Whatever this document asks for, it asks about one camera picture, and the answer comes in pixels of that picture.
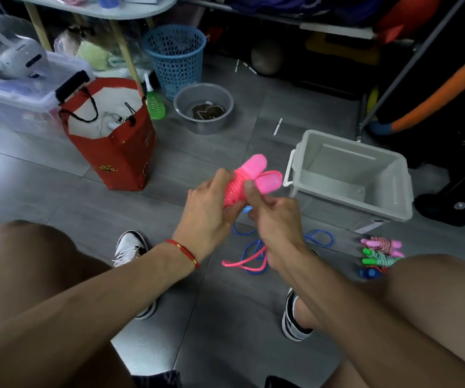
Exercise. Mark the person's right hand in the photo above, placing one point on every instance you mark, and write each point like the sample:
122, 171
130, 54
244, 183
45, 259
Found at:
279, 230

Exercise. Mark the person's left hand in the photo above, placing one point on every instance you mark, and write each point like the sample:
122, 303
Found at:
206, 222

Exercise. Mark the grey plastic storage bin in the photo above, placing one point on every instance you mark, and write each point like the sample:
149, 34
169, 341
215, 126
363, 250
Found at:
353, 169

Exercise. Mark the person's right forearm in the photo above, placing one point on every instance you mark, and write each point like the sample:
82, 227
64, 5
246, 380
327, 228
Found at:
378, 331

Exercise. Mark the person's left forearm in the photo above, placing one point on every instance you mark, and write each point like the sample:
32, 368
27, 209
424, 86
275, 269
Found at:
75, 315

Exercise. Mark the person's left shoe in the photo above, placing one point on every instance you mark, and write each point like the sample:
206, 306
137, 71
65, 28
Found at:
129, 246

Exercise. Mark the person's shoe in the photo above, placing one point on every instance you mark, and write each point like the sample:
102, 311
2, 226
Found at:
289, 327
129, 246

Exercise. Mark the person's right shoe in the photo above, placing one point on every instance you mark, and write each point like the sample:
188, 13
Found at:
289, 327

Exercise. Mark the person's right leg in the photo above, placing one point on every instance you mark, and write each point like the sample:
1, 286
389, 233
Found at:
450, 294

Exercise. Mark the person's leg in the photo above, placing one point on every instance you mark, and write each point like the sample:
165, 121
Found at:
18, 262
450, 294

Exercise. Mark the person's left leg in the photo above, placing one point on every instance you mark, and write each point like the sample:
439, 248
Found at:
18, 262

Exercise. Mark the clear plastic storage bin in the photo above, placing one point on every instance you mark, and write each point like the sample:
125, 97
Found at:
18, 113

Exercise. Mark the red paper bag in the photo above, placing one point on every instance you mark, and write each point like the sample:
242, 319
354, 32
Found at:
123, 165

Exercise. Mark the grey plastic basin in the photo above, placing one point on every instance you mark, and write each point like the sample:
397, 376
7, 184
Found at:
186, 107

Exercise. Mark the green spray bottle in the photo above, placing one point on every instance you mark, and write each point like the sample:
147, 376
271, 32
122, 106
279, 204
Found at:
155, 107

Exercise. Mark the grey plastic stool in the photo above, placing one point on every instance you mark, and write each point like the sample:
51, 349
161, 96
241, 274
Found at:
143, 347

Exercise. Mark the blue mesh wastebasket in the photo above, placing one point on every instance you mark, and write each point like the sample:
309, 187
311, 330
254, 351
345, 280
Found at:
174, 60

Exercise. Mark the brown ball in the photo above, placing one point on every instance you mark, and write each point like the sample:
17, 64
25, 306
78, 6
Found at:
267, 57

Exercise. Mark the black weight machine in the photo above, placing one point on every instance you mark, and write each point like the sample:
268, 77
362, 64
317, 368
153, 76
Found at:
459, 185

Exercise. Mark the yellow flat board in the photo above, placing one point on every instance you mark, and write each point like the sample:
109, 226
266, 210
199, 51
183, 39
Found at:
337, 50

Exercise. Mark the black rectangular pad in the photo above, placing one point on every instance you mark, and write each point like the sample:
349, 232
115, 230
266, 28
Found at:
72, 86

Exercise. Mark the multicoloured hula hoop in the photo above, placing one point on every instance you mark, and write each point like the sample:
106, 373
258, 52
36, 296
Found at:
430, 100

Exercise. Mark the clear plastic bag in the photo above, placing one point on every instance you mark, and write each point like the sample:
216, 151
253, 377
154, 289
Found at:
91, 52

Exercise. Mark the white oval side table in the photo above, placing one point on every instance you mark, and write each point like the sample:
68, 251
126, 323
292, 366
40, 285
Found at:
135, 10

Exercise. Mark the blue folded mat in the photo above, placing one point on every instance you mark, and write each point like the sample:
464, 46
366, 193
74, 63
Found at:
273, 1

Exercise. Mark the orange red fabric bag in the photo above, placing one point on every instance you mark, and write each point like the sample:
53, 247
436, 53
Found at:
406, 16

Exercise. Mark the white VR headset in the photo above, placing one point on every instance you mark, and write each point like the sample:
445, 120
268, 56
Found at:
18, 58

